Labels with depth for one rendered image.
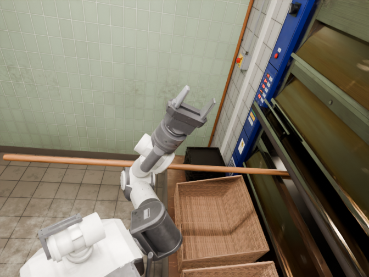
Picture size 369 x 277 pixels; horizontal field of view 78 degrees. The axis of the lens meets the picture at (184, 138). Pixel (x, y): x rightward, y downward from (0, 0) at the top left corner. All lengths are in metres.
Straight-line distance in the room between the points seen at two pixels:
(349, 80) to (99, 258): 1.01
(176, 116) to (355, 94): 0.66
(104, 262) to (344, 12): 1.20
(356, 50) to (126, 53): 1.66
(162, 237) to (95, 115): 1.96
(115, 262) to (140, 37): 1.78
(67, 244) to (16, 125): 2.43
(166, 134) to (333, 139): 0.70
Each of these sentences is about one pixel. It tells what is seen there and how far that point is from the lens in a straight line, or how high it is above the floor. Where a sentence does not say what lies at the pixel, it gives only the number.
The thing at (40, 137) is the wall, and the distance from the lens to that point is 2.94.
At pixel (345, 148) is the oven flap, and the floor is 1.56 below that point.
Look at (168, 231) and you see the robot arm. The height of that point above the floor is 1.38.
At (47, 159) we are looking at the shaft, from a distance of 1.23.
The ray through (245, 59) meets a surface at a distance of 1.89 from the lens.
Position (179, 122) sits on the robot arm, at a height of 1.67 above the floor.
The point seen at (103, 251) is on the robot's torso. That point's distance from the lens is 0.69.
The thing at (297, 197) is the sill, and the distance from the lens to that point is 1.30.
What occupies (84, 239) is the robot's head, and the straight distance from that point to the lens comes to 0.60.
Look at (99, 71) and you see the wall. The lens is 2.29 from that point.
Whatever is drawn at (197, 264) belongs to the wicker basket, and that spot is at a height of 0.68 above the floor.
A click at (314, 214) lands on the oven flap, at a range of 0.93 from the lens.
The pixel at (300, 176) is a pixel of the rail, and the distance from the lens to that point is 0.99.
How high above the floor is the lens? 2.02
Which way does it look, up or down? 38 degrees down
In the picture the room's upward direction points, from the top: 11 degrees clockwise
